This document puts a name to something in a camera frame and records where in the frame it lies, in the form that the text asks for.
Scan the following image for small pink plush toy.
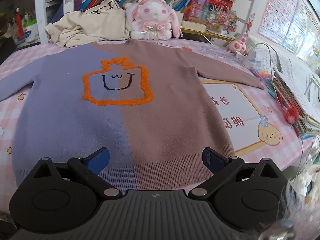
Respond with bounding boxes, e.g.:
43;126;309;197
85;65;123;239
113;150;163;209
227;38;248;55

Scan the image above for red tassel charm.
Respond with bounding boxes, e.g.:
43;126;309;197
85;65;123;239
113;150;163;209
16;8;24;39

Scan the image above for purple and brown sweater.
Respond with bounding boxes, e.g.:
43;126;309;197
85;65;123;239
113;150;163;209
1;40;262;191

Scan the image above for stack of notebooks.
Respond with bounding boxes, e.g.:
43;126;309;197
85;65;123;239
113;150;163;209
272;69;319;138

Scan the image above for white barcode box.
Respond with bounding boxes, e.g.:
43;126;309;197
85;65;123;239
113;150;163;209
63;0;74;15

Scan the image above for red scissors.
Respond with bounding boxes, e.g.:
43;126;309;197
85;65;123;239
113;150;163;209
277;92;300;137

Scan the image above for alphabet wall poster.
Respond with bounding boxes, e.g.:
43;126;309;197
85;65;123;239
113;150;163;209
258;0;298;46

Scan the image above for white pink plush bunny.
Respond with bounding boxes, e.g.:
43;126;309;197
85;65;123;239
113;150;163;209
125;0;182;40

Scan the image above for colourful bead ornament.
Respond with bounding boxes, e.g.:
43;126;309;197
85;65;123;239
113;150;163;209
206;5;238;33

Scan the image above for cream beige garment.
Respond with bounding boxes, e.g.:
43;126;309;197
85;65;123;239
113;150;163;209
46;0;130;48

